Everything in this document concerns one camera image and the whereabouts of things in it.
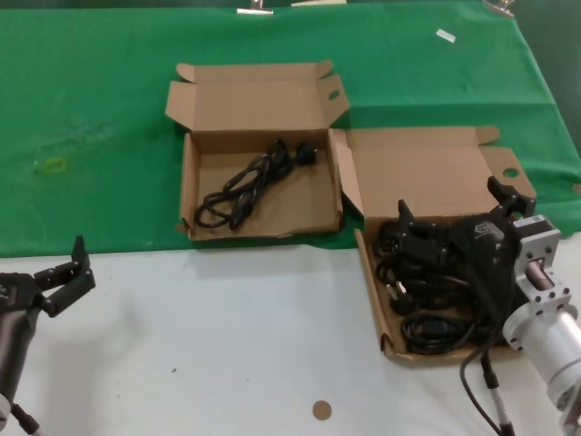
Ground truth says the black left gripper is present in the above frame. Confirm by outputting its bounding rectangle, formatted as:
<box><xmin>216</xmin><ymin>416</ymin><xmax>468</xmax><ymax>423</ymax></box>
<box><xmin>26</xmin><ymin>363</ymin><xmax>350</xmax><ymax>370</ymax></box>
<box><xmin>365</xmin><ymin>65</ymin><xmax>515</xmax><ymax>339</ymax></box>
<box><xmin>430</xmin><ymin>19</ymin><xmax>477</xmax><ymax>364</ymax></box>
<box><xmin>0</xmin><ymin>234</ymin><xmax>97</xmax><ymax>318</ymax></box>

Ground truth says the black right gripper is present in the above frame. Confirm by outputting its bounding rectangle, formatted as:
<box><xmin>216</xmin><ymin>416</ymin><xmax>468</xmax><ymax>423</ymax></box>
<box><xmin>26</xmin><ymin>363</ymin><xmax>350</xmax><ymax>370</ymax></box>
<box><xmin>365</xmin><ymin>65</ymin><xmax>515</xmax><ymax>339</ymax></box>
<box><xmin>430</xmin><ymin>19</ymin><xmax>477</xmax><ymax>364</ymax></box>
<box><xmin>398</xmin><ymin>176</ymin><xmax>537</xmax><ymax>327</ymax></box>

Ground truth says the black power cable bundle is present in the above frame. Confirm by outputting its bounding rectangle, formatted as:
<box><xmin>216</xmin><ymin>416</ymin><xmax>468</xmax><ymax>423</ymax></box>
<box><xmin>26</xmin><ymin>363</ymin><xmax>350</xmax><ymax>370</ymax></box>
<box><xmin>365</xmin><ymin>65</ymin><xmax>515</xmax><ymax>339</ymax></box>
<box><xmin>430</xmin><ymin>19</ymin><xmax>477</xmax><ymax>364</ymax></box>
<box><xmin>194</xmin><ymin>138</ymin><xmax>320</xmax><ymax>232</ymax></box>
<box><xmin>401</xmin><ymin>272</ymin><xmax>514</xmax><ymax>354</ymax></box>
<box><xmin>375</xmin><ymin>220</ymin><xmax>478</xmax><ymax>315</ymax></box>

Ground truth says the right open cardboard box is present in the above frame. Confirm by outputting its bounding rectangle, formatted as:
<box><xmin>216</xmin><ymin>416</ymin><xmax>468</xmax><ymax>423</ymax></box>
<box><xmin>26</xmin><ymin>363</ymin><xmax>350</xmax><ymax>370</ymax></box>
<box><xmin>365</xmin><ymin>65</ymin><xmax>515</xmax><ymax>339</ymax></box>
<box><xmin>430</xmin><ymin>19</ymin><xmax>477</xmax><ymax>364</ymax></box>
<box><xmin>327</xmin><ymin>125</ymin><xmax>564</xmax><ymax>368</ymax></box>

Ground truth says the open cardboard box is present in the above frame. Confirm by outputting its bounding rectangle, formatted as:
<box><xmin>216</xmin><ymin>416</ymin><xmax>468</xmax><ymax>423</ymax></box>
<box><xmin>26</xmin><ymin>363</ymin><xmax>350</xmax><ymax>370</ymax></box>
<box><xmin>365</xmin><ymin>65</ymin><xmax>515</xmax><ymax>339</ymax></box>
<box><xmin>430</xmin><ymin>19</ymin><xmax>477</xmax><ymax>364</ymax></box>
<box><xmin>327</xmin><ymin>125</ymin><xmax>564</xmax><ymax>368</ymax></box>
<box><xmin>163</xmin><ymin>61</ymin><xmax>350</xmax><ymax>242</ymax></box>

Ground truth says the left open cardboard box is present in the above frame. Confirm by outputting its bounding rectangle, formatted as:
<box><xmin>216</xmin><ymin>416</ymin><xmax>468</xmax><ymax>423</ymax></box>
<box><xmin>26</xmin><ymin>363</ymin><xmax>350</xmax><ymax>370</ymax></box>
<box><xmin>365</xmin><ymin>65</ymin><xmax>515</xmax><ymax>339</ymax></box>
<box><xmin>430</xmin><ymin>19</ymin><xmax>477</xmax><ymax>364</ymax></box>
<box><xmin>163</xmin><ymin>61</ymin><xmax>350</xmax><ymax>242</ymax></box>

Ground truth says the green table cloth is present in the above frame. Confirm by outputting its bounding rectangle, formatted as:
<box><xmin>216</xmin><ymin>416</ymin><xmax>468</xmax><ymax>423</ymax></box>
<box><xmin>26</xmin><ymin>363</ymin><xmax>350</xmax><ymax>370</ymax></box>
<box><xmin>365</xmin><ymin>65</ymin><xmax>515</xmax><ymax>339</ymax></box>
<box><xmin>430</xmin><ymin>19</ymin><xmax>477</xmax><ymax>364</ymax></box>
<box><xmin>0</xmin><ymin>0</ymin><xmax>581</xmax><ymax>259</ymax></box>

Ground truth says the metal cloth clip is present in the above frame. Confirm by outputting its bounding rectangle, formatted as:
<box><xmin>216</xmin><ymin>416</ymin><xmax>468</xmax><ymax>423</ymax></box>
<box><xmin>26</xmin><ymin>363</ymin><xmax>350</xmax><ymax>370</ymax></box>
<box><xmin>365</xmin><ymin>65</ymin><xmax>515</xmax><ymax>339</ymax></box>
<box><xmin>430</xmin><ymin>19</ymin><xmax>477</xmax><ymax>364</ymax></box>
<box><xmin>482</xmin><ymin>0</ymin><xmax>517</xmax><ymax>18</ymax></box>

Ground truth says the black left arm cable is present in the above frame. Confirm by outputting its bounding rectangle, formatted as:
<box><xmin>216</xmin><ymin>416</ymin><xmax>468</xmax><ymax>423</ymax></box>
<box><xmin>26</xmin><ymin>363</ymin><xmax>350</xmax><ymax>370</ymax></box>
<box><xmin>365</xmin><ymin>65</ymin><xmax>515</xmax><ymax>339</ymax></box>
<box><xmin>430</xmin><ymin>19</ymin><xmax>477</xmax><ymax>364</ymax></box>
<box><xmin>9</xmin><ymin>401</ymin><xmax>43</xmax><ymax>436</ymax></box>

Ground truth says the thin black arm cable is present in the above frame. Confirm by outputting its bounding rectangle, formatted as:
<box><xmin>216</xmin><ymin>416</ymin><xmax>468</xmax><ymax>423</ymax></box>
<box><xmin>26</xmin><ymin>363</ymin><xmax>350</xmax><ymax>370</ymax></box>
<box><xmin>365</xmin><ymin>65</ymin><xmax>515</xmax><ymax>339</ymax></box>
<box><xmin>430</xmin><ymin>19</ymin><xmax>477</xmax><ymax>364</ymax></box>
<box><xmin>459</xmin><ymin>333</ymin><xmax>503</xmax><ymax>431</ymax></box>

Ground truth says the black cable with silver connector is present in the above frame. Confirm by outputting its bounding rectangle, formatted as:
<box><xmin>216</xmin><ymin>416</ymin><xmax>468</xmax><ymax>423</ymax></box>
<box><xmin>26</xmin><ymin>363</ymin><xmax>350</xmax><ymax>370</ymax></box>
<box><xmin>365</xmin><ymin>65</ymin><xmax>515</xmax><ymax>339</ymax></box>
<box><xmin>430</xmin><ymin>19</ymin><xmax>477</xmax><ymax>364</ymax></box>
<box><xmin>480</xmin><ymin>352</ymin><xmax>517</xmax><ymax>436</ymax></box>

